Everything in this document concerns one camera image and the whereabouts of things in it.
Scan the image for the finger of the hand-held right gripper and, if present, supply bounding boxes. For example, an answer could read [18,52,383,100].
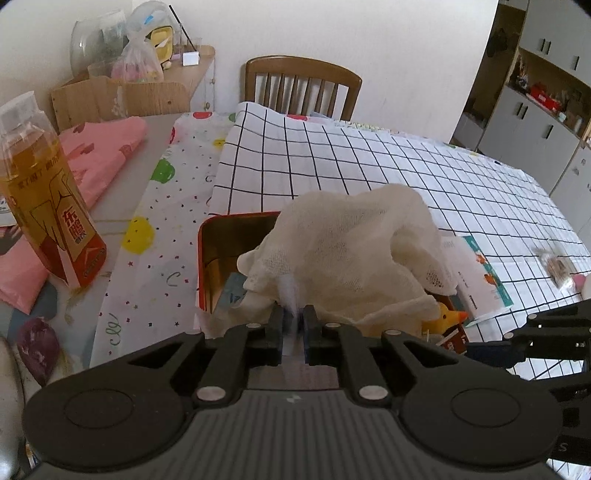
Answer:
[505,302,591,358]
[465,342,591,393]

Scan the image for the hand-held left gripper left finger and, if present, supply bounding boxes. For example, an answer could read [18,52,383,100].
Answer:
[127,305,286,409]

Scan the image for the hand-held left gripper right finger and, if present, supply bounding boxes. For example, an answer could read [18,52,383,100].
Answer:
[302,305,467,409]

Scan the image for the white gauze cloth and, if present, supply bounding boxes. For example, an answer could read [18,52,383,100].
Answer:
[198,183,458,337]

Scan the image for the red tin box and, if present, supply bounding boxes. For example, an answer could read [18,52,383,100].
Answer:
[198,211,468,356]

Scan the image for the yellow rubber duck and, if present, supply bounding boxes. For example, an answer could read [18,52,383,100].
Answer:
[421,302,469,335]

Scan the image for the small snack packet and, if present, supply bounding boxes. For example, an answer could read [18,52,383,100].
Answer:
[536,247,573,289]

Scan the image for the blue packet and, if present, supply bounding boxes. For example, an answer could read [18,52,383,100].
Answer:
[216,272,252,311]

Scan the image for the teal and white box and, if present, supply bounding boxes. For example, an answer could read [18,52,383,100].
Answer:
[438,235,514,328]

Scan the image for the polka dot tablecloth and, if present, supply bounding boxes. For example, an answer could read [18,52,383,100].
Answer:
[90,110,506,367]

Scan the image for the white black checked cloth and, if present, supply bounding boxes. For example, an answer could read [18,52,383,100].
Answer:
[205,102,591,384]

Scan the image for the grey printed table cover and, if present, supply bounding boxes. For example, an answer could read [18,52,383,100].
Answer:
[0,277,112,462]

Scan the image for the pink cloth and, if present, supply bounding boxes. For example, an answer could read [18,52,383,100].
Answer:
[0,115,148,315]

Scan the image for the wooden chair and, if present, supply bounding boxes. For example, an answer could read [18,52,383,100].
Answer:
[244,55,363,120]

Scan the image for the orange tea bottle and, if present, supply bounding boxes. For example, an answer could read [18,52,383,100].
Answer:
[0,92,108,288]

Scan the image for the wooden grey drawer dresser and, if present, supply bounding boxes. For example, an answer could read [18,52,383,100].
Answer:
[171,45,217,114]

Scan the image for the clear plastic bag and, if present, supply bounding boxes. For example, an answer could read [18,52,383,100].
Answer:
[111,34,164,84]

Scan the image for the yellow tissue box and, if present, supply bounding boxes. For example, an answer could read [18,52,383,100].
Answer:
[148,25,175,63]

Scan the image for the thin black stick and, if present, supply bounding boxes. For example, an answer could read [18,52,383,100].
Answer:
[168,6,197,51]

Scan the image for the glass jar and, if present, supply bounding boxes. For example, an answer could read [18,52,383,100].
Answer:
[70,10,127,77]

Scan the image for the grey wall cabinet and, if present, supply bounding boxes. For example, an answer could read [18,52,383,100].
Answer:
[450,0,591,197]

